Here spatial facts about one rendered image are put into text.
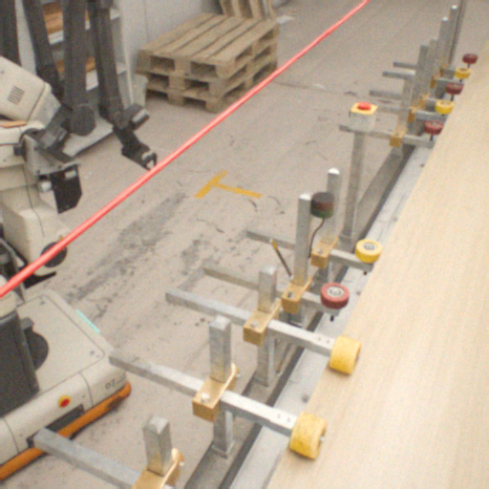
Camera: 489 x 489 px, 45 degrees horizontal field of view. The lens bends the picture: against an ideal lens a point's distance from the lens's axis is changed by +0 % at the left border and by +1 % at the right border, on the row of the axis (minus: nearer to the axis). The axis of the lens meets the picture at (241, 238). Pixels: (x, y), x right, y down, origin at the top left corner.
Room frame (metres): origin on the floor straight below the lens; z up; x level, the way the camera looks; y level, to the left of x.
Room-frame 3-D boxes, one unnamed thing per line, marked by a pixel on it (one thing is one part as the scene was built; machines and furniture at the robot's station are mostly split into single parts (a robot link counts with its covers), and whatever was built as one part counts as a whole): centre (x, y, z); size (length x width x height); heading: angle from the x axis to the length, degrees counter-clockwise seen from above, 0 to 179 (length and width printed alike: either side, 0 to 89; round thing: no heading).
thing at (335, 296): (1.26, -0.26, 0.85); 0.08 x 0.08 x 0.11
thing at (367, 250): (1.48, -0.39, 0.85); 0.08 x 0.08 x 0.11
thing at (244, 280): (1.35, -0.08, 0.84); 0.43 x 0.03 x 0.04; 64
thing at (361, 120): (1.81, -0.40, 1.18); 0.07 x 0.07 x 0.08; 64
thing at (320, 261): (1.55, -0.27, 0.84); 0.14 x 0.06 x 0.05; 154
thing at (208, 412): (0.88, 0.06, 0.95); 0.14 x 0.06 x 0.05; 154
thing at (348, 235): (1.81, -0.40, 0.93); 0.05 x 0.05 x 0.45; 64
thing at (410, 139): (2.46, -0.65, 0.81); 0.43 x 0.03 x 0.04; 64
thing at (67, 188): (1.81, 0.68, 0.99); 0.28 x 0.16 x 0.22; 43
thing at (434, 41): (2.92, -0.94, 0.88); 0.04 x 0.04 x 0.48; 64
